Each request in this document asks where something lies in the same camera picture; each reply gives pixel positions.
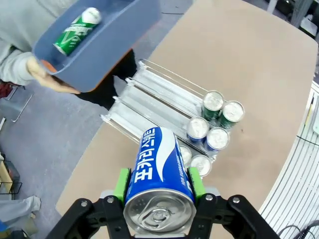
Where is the green soda can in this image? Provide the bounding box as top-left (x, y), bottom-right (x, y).
top-left (52, 7), bottom-right (102, 56)
top-left (202, 90), bottom-right (224, 119)
top-left (219, 100), bottom-right (245, 130)

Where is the blue plastic bin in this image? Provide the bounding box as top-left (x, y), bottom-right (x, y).
top-left (32, 0), bottom-right (161, 93)

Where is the black Pepsi can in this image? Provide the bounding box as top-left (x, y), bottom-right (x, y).
top-left (178, 145), bottom-right (192, 166)
top-left (189, 154), bottom-right (212, 177)

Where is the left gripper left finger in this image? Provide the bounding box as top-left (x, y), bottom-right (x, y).
top-left (46, 168), bottom-right (132, 239)

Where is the white slatted panel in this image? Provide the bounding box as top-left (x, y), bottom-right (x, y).
top-left (259, 81), bottom-right (319, 239)

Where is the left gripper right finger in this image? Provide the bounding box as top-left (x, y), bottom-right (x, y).
top-left (188, 166), bottom-right (277, 239)

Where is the dark red jacket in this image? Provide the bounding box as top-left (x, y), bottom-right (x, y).
top-left (0, 81), bottom-right (15, 100)

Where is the person's right forearm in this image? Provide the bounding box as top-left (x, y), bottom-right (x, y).
top-left (0, 44), bottom-right (37, 87)

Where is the person in grey hoodie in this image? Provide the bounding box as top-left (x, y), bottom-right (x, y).
top-left (0, 0), bottom-right (138, 118)

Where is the person's right hand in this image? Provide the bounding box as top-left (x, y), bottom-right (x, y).
top-left (26, 56), bottom-right (82, 95)

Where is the blue Pocari Sweat can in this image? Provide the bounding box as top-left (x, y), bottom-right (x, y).
top-left (204, 127), bottom-right (230, 152)
top-left (123, 126), bottom-right (197, 237)
top-left (186, 117), bottom-right (210, 145)

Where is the wooden wire shelf rack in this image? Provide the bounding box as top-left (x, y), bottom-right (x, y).
top-left (0, 153), bottom-right (23, 195)

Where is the metal chair frame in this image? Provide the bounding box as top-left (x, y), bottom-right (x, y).
top-left (0, 84), bottom-right (35, 123)

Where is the white wire can dispenser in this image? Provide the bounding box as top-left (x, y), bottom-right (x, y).
top-left (99, 58), bottom-right (246, 178)

